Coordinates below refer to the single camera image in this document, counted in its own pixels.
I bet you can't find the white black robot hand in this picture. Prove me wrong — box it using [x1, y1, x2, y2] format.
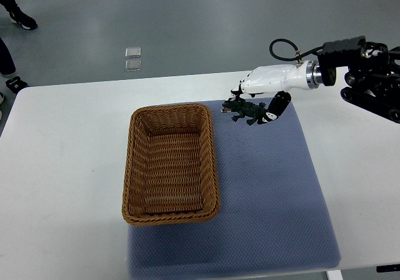
[225, 61, 323, 124]

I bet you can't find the dark green toy crocodile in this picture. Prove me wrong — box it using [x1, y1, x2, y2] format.
[221, 101, 266, 126]

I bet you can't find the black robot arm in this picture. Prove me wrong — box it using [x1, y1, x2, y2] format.
[315, 36, 399, 123]

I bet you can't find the brown wicker basket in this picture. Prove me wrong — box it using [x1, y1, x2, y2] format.
[122, 103, 221, 226]

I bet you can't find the blue textured mat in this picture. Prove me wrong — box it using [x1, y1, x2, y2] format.
[127, 101, 341, 279]

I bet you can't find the lower silver floor plate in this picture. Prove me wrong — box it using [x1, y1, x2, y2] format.
[125, 59, 142, 72]

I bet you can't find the silver floor plate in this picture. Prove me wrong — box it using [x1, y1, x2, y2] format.
[125, 59, 142, 72]
[125, 46, 141, 58]

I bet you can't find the upper silver floor plate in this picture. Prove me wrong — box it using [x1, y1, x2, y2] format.
[125, 46, 141, 58]

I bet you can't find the white table leg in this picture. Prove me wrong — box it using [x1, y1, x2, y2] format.
[326, 270, 344, 280]

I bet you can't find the black table control panel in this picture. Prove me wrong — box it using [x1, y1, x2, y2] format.
[376, 264, 400, 273]

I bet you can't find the black white sneaker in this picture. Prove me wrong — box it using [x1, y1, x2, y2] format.
[9, 8, 38, 31]

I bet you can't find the person leg in jeans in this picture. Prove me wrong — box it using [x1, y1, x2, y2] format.
[0, 39, 16, 75]

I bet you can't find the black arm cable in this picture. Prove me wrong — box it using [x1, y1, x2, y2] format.
[269, 39, 323, 66]

